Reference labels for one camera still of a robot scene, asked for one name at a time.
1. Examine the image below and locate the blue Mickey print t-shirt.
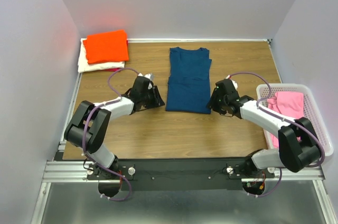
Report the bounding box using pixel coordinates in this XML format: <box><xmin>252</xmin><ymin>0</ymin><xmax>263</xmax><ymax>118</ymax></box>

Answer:
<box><xmin>165</xmin><ymin>47</ymin><xmax>212</xmax><ymax>115</ymax></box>

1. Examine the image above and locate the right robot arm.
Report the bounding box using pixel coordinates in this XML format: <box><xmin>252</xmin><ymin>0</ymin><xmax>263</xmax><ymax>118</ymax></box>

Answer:
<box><xmin>207</xmin><ymin>79</ymin><xmax>325</xmax><ymax>178</ymax></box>

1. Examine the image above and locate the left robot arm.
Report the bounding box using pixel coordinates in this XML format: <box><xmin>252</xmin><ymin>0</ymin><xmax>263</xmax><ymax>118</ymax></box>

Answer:
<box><xmin>64</xmin><ymin>73</ymin><xmax>165</xmax><ymax>179</ymax></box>

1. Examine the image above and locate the folded magenta t-shirt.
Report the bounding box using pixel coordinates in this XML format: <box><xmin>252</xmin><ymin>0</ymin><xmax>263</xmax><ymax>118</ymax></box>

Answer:
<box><xmin>104</xmin><ymin>68</ymin><xmax>123</xmax><ymax>72</ymax></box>

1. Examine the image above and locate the folded orange t-shirt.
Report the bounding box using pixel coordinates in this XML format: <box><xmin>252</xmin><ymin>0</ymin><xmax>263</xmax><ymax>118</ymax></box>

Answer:
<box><xmin>83</xmin><ymin>30</ymin><xmax>129</xmax><ymax>64</ymax></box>

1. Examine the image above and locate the pink t-shirt in basket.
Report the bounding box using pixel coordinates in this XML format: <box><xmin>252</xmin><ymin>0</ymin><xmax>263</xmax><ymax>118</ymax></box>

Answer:
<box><xmin>266</xmin><ymin>91</ymin><xmax>305</xmax><ymax>148</ymax></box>

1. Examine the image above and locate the folded white t-shirt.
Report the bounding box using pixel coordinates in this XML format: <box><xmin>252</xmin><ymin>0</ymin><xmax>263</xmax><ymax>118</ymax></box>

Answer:
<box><xmin>77</xmin><ymin>39</ymin><xmax>125</xmax><ymax>73</ymax></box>

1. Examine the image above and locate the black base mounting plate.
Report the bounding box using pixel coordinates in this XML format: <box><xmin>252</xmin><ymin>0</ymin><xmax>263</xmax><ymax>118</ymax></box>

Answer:
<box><xmin>87</xmin><ymin>157</ymin><xmax>274</xmax><ymax>194</ymax></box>

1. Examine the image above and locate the white plastic laundry basket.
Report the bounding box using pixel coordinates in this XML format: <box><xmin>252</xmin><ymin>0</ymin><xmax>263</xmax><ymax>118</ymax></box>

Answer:
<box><xmin>256</xmin><ymin>83</ymin><xmax>334</xmax><ymax>157</ymax></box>

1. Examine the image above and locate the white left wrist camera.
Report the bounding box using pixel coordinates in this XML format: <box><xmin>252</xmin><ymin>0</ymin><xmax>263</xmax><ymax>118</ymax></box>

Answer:
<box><xmin>138</xmin><ymin>73</ymin><xmax>154</xmax><ymax>89</ymax></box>

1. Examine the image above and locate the aluminium extrusion rail frame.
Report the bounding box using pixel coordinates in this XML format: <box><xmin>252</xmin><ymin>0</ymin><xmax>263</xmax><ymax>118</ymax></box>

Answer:
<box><xmin>30</xmin><ymin>73</ymin><xmax>338</xmax><ymax>224</ymax></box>

